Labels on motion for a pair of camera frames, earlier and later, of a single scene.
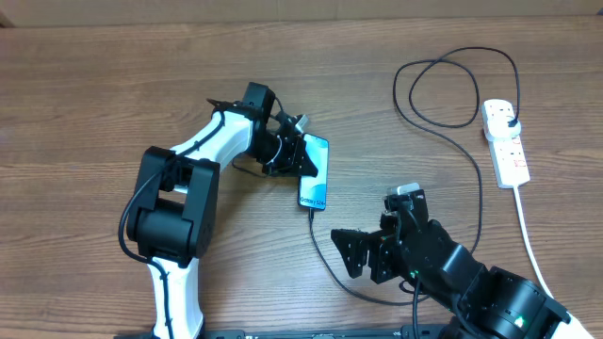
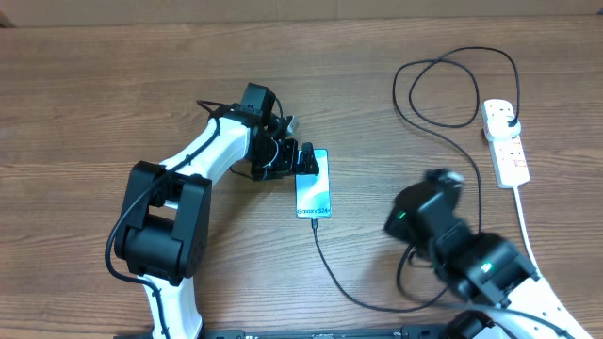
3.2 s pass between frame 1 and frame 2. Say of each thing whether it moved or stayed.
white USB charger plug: stayed
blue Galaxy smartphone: moved
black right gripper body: moved
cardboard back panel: stayed
